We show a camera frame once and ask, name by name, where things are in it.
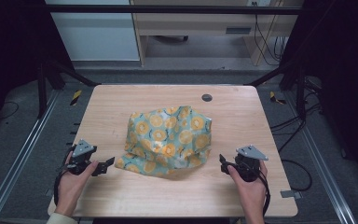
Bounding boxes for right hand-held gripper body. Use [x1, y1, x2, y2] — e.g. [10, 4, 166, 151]
[227, 144, 269, 183]

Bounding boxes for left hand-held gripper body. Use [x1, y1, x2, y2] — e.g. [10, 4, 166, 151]
[64, 139, 98, 175]

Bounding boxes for green cloth with orange print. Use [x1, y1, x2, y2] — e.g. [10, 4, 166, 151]
[115, 105, 213, 179]

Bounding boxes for person's left hand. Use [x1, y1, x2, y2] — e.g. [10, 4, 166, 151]
[54, 151, 100, 217]

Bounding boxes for person's right hand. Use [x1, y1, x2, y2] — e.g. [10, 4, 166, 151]
[227, 160, 269, 219]

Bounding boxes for yellow black tape strip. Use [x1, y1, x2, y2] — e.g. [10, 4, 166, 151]
[268, 91, 287, 105]
[69, 89, 83, 106]

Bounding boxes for white cabinet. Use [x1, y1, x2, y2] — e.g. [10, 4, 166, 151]
[44, 0, 141, 62]

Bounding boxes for black curtain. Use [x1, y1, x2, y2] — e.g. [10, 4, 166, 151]
[0, 0, 76, 141]
[281, 0, 358, 185]

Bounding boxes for light wooden desk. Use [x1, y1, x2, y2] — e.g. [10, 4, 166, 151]
[130, 0, 304, 67]

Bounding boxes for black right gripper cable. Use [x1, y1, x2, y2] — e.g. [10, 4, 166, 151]
[255, 169, 271, 217]

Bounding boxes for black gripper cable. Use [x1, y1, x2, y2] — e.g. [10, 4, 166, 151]
[53, 144, 76, 207]
[255, 169, 271, 217]

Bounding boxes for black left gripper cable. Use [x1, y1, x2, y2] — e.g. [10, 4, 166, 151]
[53, 144, 76, 207]

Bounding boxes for black floor cables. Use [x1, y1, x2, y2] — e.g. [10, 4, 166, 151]
[269, 76, 324, 192]

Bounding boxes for grey metal table bracket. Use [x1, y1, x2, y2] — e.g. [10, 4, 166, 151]
[280, 189, 303, 201]

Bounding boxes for aluminium floor rail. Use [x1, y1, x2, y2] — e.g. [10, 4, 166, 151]
[0, 89, 61, 224]
[282, 91, 357, 224]

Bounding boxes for black metal frame stand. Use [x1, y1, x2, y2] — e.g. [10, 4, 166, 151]
[36, 60, 102, 119]
[247, 60, 308, 121]

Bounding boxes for thin black floor cable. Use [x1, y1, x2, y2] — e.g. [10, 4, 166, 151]
[0, 100, 21, 121]

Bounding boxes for black hanging desk cables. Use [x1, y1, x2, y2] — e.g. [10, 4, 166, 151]
[252, 1, 289, 66]

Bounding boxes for black horizontal frame bar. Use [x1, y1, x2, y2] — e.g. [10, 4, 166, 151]
[45, 4, 304, 16]

